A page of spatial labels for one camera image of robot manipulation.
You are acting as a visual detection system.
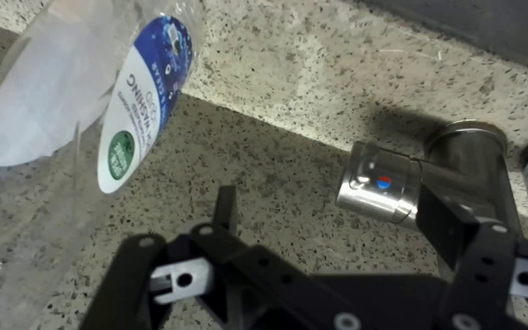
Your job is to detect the stainless steel faucet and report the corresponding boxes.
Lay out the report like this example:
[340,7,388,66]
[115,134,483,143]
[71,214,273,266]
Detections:
[335,119,526,245]

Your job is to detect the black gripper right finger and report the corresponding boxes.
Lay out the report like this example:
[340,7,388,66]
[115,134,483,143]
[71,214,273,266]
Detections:
[414,181,528,330]

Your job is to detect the clear dish soap bottle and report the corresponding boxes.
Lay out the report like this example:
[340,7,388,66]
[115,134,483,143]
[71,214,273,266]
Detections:
[0,0,207,330]

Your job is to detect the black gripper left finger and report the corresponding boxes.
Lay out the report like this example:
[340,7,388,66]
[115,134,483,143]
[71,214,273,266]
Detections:
[78,183,362,330]

